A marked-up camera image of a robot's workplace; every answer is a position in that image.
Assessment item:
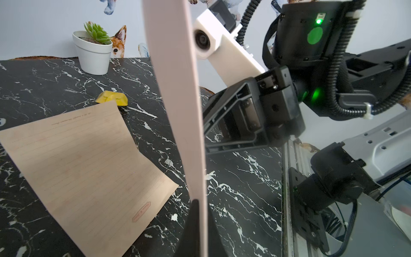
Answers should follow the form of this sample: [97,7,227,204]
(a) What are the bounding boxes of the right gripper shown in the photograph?
[203,1,377,154]

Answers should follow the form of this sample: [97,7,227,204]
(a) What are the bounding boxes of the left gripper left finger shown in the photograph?
[174,199,200,257]

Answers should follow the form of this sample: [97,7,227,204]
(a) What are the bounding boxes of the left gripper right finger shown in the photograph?
[208,208,228,257]

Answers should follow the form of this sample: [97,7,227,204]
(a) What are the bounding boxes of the cream letter paper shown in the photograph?
[1,101,177,257]

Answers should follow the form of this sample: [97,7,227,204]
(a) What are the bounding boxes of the pink envelope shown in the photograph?
[142,1,209,257]

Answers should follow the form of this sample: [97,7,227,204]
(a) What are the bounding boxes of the yellow toy shovel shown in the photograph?
[95,91,128,107]

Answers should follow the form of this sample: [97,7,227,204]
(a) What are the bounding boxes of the small plant white pot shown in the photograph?
[72,21,112,76]

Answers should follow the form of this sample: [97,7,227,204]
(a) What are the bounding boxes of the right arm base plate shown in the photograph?
[289,168,330,252]

